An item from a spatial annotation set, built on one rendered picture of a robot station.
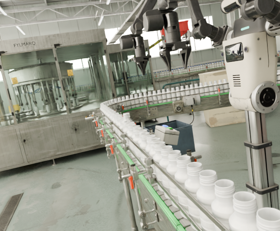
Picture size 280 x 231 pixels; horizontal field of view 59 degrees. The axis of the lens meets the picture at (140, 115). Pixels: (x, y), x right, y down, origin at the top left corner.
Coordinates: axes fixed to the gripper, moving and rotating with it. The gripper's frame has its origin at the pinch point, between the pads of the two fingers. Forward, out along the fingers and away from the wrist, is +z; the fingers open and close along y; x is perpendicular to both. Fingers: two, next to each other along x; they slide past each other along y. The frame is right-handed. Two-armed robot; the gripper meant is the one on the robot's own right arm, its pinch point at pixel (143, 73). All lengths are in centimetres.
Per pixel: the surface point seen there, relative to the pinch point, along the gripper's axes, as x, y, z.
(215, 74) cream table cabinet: -337, -256, 23
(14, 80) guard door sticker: -344, 131, -24
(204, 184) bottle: 88, 16, 25
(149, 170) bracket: 56, 20, 32
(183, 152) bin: -39, -34, 65
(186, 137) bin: -39, -38, 53
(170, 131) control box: 24.3, -1.8, 29.1
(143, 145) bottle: 41, 17, 28
